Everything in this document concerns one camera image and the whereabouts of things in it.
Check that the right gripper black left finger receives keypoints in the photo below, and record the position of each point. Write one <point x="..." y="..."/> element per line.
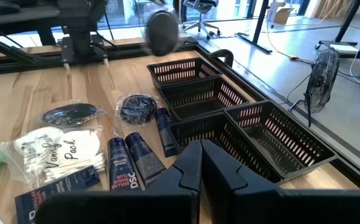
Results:
<point x="121" y="208"/>

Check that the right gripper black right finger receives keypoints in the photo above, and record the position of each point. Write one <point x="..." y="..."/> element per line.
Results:
<point x="276" y="208"/>

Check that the navy shave butter tube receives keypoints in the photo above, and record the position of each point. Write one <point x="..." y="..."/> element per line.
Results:
<point x="58" y="189"/>
<point x="165" y="130"/>
<point x="121" y="163"/>
<point x="144" y="158"/>

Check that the black round puff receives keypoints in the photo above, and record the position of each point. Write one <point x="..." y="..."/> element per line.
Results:
<point x="138" y="109"/>
<point x="69" y="113"/>
<point x="162" y="32"/>

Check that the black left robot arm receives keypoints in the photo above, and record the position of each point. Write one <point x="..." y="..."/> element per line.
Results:
<point x="80" y="25"/>

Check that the black slotted plastic basket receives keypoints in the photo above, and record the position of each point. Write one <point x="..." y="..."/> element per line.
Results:
<point x="205" y="130"/>
<point x="180" y="73"/>
<point x="198" y="102"/>
<point x="292" y="146"/>

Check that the black floor fan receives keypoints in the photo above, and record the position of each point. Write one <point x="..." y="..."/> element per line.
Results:
<point x="321" y="81"/>

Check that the cardboard box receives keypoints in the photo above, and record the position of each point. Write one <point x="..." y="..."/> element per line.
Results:
<point x="281" y="14"/>

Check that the black side desk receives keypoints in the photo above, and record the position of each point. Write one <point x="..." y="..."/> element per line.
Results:
<point x="33" y="15"/>

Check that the grey office chair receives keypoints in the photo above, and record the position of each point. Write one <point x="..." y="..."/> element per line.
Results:
<point x="201" y="6"/>

